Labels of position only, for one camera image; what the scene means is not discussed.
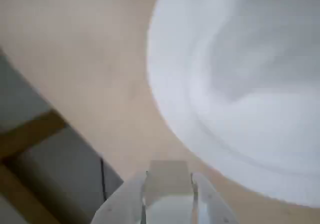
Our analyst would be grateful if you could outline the wooden lattice partition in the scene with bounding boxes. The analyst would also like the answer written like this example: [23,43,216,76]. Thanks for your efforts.
[0,46,125,224]

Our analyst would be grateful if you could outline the white cube block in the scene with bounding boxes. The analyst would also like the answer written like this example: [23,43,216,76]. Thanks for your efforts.
[142,159,196,224]

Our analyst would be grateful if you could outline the white paper plate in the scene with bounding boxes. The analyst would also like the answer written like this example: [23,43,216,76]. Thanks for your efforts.
[146,0,320,209]

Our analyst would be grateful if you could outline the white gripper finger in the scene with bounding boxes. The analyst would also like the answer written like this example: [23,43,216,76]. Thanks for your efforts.
[93,169,149,224]
[190,172,239,224]

